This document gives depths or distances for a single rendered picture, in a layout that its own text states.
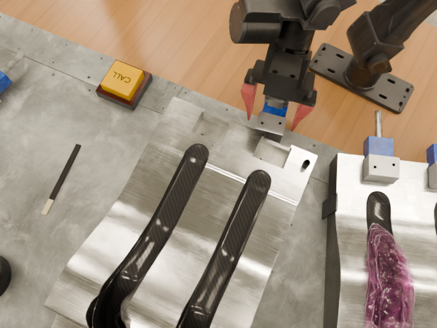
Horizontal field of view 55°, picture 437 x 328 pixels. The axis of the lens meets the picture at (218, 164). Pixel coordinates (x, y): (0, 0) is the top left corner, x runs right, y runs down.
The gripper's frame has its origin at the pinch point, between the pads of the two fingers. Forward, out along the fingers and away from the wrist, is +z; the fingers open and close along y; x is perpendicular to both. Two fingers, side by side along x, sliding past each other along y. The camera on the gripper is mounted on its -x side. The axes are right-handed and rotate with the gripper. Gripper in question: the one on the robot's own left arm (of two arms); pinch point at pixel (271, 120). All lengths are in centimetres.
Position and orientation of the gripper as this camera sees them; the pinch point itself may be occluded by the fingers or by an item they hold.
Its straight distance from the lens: 75.8
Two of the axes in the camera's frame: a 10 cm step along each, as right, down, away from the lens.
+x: 2.4, -6.1, 7.6
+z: -1.4, 7.5, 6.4
